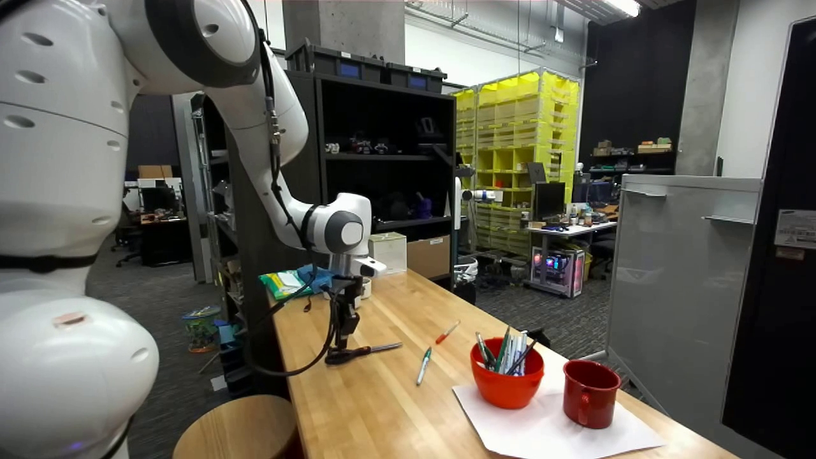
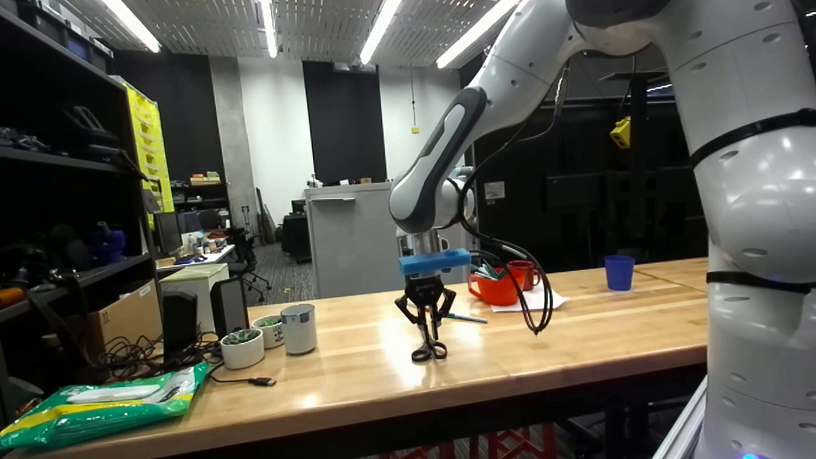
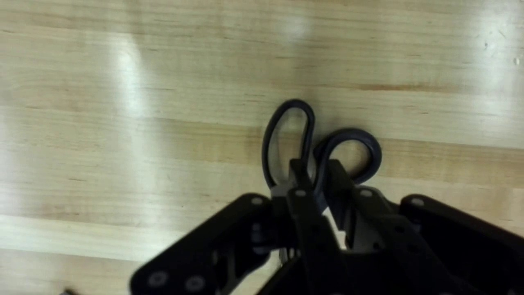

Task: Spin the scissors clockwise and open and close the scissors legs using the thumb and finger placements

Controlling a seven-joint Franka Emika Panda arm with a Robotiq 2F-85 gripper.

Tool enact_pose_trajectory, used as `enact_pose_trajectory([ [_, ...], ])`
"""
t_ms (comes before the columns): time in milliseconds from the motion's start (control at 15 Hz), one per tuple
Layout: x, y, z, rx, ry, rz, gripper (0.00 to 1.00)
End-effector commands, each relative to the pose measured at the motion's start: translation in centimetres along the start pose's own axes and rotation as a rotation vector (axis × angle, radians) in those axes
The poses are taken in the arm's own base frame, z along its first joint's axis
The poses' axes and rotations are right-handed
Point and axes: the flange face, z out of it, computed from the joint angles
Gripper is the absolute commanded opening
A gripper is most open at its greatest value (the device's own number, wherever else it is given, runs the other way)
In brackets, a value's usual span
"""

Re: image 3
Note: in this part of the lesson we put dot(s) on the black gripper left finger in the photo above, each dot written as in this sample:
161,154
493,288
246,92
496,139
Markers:
229,246

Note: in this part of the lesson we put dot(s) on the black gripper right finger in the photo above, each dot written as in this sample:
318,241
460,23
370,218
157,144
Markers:
431,246

